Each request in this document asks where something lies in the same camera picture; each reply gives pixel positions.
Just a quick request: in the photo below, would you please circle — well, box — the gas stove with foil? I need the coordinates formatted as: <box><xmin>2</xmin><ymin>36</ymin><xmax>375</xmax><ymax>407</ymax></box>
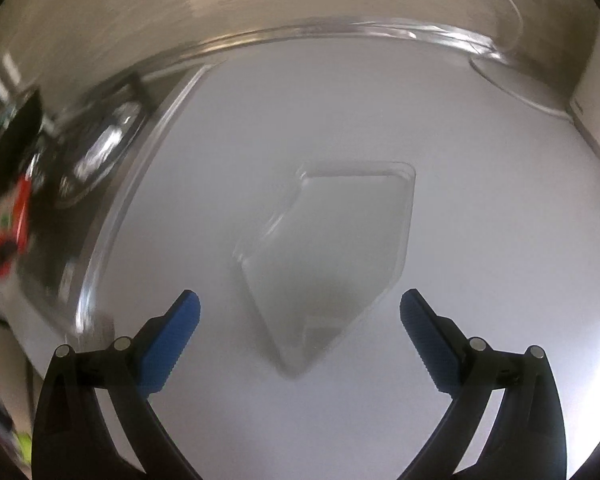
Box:
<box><xmin>40</xmin><ymin>72</ymin><xmax>153</xmax><ymax>271</ymax></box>

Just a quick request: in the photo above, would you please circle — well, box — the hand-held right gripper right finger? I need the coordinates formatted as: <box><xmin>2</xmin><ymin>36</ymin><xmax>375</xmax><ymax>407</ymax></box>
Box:
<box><xmin>399</xmin><ymin>288</ymin><xmax>567</xmax><ymax>480</ymax></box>

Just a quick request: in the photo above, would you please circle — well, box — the white power cable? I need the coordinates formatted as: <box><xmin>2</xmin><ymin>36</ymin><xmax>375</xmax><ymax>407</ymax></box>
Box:
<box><xmin>469</xmin><ymin>0</ymin><xmax>577</xmax><ymax>117</ymax></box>

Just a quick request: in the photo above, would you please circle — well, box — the red snack packet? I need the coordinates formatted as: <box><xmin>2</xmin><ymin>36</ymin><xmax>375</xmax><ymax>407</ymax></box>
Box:
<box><xmin>0</xmin><ymin>174</ymin><xmax>34</xmax><ymax>281</ymax></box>

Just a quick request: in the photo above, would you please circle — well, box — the clear plastic tray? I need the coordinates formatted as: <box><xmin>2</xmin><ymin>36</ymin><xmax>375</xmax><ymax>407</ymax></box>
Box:
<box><xmin>231</xmin><ymin>160</ymin><xmax>417</xmax><ymax>380</ymax></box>

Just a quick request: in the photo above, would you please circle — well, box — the black pan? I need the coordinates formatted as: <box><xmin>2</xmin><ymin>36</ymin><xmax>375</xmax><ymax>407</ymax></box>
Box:
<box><xmin>0</xmin><ymin>87</ymin><xmax>45</xmax><ymax>198</ymax></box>

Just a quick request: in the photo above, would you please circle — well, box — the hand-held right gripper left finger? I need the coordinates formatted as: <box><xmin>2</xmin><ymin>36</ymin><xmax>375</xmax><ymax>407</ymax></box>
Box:
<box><xmin>32</xmin><ymin>289</ymin><xmax>202</xmax><ymax>480</ymax></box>

